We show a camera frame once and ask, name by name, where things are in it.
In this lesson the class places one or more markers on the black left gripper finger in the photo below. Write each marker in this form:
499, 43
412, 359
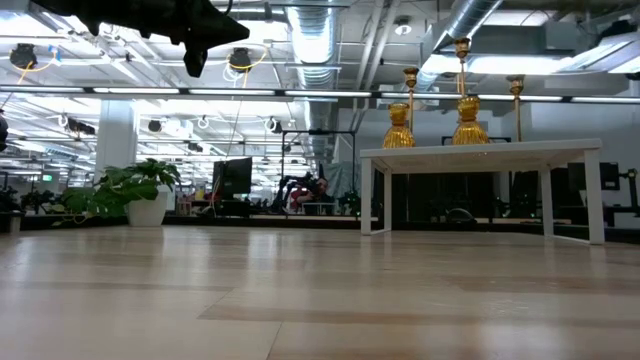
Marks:
195, 62
227, 32

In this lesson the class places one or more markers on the medium gold candlestick holder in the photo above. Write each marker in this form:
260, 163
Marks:
411, 76

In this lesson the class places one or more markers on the squat gold ribbed candle holder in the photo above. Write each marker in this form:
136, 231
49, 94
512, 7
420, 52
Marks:
398, 135
470, 130

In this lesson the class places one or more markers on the tallest gold candlestick holder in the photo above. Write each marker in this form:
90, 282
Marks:
462, 47

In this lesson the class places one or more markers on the shortest slim gold candlestick holder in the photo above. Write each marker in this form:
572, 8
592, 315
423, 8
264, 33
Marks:
516, 87

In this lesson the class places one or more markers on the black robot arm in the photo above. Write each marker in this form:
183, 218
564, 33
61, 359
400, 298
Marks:
287, 187

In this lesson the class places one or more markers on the LED light bar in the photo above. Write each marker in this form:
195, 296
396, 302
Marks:
230, 91

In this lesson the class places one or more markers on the white pillar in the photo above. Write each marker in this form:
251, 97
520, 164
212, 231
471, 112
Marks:
116, 140

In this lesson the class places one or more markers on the black monitor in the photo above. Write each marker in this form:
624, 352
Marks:
232, 177
611, 175

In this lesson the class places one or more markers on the green leafy plant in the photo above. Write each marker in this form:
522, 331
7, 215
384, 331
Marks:
125, 187

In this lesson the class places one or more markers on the white plant pot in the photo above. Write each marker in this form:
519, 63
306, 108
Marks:
147, 212

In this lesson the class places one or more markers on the white ceiling sensor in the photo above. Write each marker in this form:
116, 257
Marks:
402, 29

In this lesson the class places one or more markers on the person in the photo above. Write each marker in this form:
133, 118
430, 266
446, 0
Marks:
320, 187

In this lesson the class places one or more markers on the small green plant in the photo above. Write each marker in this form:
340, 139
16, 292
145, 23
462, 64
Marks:
35, 200

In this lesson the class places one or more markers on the grey plant pot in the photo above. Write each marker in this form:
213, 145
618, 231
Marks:
10, 222

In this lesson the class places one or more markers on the white perforated riser stand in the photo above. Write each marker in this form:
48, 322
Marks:
480, 157

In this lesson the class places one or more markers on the silver ventilation duct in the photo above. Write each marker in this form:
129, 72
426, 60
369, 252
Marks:
470, 17
315, 40

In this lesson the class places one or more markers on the black metal frame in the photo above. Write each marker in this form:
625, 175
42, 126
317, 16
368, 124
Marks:
318, 132

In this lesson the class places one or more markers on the black table edge rail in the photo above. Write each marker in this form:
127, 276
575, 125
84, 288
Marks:
200, 222

